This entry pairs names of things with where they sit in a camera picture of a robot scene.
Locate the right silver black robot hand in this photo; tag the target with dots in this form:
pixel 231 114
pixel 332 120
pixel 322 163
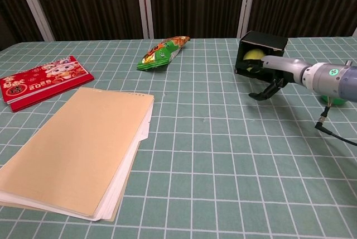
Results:
pixel 287 68

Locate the yellow tennis ball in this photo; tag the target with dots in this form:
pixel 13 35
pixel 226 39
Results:
pixel 252 54

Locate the black cardboard box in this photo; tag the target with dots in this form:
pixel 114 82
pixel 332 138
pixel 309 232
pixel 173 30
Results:
pixel 267 39

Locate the green ball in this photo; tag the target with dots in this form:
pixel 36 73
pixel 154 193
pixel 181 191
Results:
pixel 334 101

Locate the dark pleated screen panel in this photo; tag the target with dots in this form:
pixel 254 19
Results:
pixel 306 1
pixel 11 4
pixel 195 4
pixel 89 4

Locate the green checked tablecloth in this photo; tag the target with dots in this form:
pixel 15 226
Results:
pixel 209 166

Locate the green orange snack bag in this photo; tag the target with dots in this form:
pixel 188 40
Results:
pixel 160 54

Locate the beige folder with papers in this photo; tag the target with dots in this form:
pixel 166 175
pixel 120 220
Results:
pixel 75 144

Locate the red desk calendar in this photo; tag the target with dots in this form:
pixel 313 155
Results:
pixel 42 80

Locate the white screen frame post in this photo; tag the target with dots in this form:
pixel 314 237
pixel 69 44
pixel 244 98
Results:
pixel 143 4
pixel 33 4
pixel 246 4

